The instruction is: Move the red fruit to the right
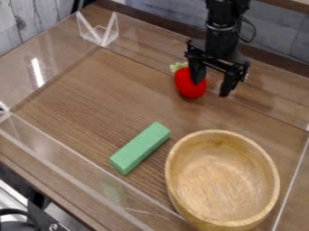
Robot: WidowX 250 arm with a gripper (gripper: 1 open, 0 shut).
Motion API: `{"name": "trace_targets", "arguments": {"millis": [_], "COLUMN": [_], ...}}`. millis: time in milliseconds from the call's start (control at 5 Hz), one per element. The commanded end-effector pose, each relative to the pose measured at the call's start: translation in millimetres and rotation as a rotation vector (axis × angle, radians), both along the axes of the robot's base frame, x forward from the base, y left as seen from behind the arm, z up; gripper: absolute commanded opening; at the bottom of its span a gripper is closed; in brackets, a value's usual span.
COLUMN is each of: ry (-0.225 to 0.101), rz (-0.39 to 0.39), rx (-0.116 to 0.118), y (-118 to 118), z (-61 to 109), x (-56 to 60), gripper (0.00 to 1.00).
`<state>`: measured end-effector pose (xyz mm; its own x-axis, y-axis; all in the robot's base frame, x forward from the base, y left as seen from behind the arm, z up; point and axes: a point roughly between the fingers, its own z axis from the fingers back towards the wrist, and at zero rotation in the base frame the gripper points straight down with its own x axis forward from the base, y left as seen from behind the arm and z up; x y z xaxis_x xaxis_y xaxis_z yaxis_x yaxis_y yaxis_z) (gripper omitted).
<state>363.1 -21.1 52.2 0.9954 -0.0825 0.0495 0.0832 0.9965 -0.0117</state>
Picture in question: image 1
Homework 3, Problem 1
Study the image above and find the wooden bowl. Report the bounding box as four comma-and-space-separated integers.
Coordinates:
166, 129, 280, 231

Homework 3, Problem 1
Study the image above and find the green rectangular block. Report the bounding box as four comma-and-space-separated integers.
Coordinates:
110, 122, 172, 175

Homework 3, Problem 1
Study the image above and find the black cable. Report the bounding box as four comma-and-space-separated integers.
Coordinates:
0, 208, 34, 231

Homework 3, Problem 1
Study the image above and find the black metal mount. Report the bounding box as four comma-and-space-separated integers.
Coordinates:
27, 201, 70, 231

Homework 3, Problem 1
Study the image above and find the red plush strawberry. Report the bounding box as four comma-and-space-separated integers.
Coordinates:
170, 62, 208, 99

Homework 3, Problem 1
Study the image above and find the clear acrylic corner bracket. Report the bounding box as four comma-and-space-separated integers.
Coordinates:
77, 12, 118, 47

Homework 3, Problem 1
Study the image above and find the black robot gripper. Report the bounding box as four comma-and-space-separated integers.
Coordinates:
185, 0, 256, 97

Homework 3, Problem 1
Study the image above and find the clear acrylic tray wall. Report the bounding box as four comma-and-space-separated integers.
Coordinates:
0, 7, 309, 231

